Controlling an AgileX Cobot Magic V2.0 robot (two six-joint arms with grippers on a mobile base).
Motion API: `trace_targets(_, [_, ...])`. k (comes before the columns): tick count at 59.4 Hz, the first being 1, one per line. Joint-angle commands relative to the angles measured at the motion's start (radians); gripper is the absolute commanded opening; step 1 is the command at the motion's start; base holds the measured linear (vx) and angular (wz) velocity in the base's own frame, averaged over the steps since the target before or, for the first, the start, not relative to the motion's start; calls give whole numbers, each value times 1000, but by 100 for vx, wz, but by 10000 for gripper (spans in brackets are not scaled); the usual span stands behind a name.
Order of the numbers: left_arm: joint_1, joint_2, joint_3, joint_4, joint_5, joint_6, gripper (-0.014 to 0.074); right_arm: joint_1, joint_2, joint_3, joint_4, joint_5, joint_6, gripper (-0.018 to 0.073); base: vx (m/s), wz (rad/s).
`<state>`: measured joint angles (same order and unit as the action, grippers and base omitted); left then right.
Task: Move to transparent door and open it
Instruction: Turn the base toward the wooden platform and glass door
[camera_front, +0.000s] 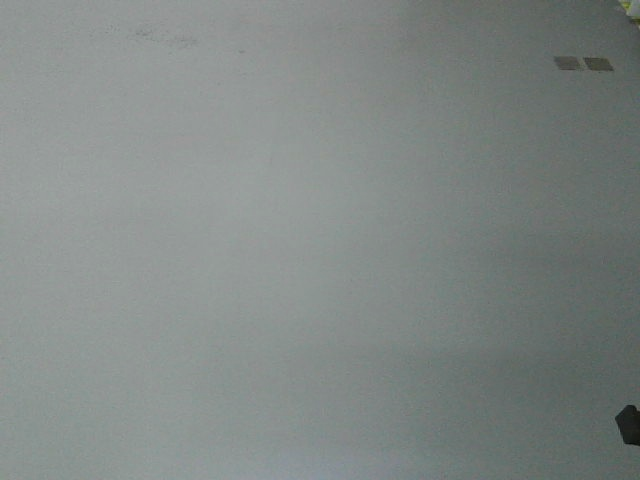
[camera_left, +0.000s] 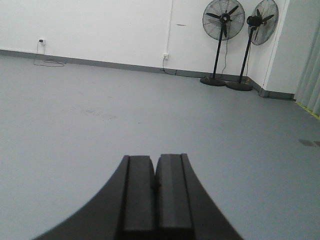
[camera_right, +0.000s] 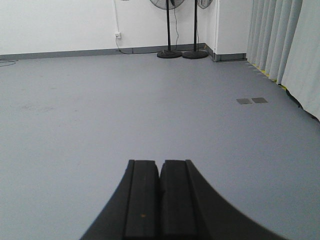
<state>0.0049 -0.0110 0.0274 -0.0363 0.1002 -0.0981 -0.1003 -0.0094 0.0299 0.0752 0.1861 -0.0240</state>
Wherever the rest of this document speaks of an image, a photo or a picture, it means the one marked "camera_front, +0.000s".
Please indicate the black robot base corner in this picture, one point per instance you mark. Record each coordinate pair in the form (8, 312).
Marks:
(628, 423)

